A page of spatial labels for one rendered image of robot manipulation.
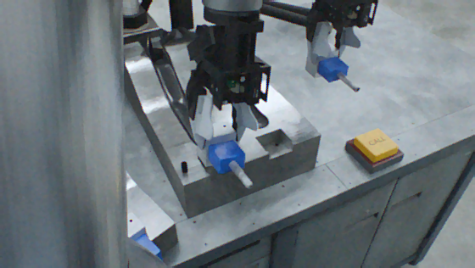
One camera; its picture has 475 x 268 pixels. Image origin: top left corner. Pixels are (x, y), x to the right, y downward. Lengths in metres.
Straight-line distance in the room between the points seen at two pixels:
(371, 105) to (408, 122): 0.09
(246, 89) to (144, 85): 0.33
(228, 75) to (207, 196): 0.25
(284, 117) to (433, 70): 0.52
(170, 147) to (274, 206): 0.21
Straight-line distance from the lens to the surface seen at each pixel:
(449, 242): 1.81
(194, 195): 0.65
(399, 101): 0.99
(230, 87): 0.50
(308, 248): 1.00
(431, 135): 0.92
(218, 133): 0.60
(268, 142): 0.72
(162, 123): 0.74
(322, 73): 0.80
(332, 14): 0.74
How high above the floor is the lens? 1.36
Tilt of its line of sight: 42 degrees down
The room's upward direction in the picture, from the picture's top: straight up
